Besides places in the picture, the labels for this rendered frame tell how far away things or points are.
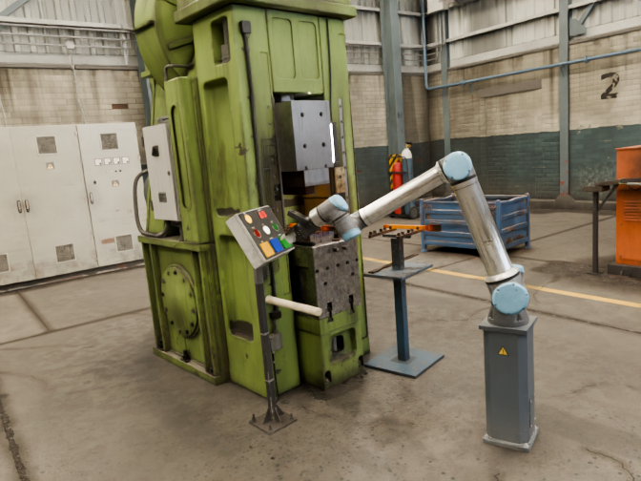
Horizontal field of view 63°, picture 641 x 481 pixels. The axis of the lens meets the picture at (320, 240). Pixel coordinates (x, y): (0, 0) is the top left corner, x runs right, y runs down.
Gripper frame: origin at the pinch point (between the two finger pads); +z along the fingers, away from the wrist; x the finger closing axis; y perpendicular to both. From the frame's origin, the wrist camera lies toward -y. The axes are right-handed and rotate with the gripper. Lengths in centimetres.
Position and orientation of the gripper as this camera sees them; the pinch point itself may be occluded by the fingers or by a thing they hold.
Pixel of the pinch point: (281, 237)
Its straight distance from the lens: 260.7
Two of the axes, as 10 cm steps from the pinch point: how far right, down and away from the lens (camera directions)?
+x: 3.8, -1.9, 9.1
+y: 5.3, 8.4, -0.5
